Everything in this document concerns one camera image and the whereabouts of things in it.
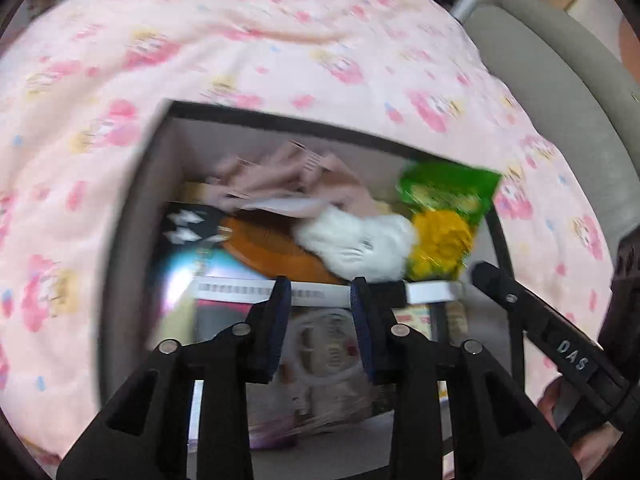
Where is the white fluffy plush toy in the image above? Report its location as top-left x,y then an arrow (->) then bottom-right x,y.
292,206 -> 418,283

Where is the dark grey cardboard box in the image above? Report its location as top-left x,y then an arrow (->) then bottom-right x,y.
96,98 -> 528,480

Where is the black Smart Devil booklet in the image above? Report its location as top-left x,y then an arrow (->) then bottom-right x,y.
146,202 -> 262,349

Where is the wooden comb with tassel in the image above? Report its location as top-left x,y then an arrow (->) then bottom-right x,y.
218,211 -> 345,285

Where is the person's right hand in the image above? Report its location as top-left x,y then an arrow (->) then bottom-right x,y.
537,376 -> 622,479

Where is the green yellow corn package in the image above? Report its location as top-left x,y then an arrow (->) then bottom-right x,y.
397,159 -> 501,281

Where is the white smartwatch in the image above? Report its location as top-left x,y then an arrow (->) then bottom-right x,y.
192,278 -> 462,308

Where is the black framed small box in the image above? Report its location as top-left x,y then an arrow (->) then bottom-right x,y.
430,302 -> 450,344

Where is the grey padded headboard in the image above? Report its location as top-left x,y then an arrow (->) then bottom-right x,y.
450,0 -> 639,259

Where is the pink cartoon print blanket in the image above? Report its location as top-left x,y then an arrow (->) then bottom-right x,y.
1,0 -> 613,457

